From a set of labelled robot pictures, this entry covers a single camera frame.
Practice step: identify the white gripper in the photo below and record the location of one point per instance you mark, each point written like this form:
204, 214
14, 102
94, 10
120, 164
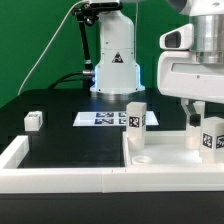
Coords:
179, 74

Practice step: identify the white marker sheet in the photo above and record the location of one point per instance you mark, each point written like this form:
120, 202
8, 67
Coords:
105, 118

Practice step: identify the white U-shaped fence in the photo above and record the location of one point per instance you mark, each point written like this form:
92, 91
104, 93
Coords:
14, 180

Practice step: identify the white square tabletop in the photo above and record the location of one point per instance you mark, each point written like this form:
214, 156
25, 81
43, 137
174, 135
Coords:
166, 148

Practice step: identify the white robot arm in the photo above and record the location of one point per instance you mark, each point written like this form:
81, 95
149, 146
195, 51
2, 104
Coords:
117, 72

